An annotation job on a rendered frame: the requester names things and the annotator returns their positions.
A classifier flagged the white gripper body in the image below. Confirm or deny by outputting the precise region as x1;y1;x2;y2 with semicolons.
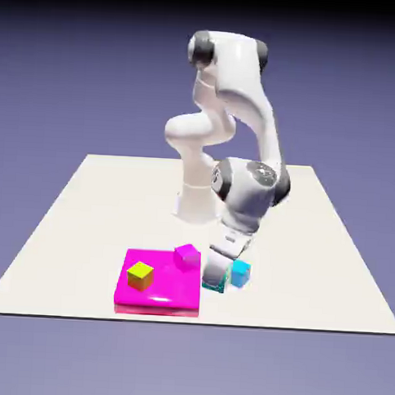
201;248;234;289

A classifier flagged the small teal cube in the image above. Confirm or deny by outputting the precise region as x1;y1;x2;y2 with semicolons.
200;261;233;295

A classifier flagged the small cyan cube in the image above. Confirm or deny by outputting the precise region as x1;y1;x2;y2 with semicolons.
229;259;253;289

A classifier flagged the small magenta cube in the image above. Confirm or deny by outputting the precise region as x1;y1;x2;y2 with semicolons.
173;242;203;274

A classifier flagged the small yellow cube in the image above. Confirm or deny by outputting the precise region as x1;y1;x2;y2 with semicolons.
125;260;156;293

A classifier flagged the large magenta box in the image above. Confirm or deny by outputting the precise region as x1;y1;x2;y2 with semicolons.
112;246;204;318

